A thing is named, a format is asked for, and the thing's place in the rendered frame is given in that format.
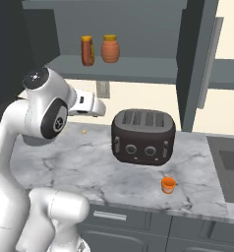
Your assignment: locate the grey open cabinet door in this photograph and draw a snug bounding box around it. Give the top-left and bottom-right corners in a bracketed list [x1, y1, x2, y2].
[175, 0, 220, 133]

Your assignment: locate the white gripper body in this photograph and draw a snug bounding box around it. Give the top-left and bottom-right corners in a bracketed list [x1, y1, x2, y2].
[68, 92, 107, 118]

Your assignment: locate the grey open wall cabinet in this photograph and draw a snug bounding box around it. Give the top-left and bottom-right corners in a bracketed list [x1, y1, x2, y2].
[22, 0, 189, 86]

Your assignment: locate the grey drawer front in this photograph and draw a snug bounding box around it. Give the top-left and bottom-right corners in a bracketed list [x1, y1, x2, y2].
[79, 204, 173, 232]
[167, 215, 234, 246]

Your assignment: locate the small orange cup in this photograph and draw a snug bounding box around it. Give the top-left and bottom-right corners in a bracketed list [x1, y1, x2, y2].
[160, 176, 177, 195]

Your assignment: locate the grey base cabinet door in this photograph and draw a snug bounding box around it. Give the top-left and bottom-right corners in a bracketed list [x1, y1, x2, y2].
[77, 223, 171, 252]
[165, 236, 234, 252]

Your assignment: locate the grey sink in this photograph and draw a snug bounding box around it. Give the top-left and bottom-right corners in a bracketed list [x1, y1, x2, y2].
[205, 134, 234, 206]

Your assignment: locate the dark grey cabinet door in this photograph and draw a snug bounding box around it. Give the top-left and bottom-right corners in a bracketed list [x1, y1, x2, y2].
[0, 0, 61, 114]

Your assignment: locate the orange jam jar yellow lid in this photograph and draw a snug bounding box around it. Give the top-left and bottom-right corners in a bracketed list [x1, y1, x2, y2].
[100, 33, 121, 64]

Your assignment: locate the grey wall outlet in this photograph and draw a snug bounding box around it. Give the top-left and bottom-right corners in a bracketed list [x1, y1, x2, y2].
[95, 80, 111, 99]

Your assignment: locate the brown honey bottle yellow cap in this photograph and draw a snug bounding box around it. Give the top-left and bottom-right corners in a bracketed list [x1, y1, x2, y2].
[81, 34, 96, 67]

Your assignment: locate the black four-slot toaster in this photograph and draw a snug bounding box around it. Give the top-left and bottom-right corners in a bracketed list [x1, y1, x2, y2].
[110, 108, 177, 166]

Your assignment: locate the silver drawer handle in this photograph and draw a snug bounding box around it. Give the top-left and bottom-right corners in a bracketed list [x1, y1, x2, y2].
[92, 210, 128, 222]

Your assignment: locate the grey cabinet door handle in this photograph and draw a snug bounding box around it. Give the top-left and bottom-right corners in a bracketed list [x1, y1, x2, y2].
[197, 16, 224, 110]

